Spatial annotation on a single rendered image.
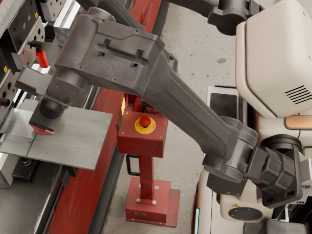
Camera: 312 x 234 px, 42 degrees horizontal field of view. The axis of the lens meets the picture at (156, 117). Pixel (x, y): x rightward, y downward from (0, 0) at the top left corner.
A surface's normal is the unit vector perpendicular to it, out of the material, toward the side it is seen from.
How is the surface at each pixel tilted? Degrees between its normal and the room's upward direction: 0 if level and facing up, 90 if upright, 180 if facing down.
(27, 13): 90
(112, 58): 21
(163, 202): 1
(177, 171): 0
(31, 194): 0
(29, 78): 32
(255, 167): 45
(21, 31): 90
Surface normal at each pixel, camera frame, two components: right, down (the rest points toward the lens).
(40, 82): 0.32, -0.07
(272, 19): -0.67, -0.50
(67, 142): 0.00, -0.58
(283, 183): 0.23, 0.44
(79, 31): -0.27, -0.31
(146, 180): -0.14, 0.80
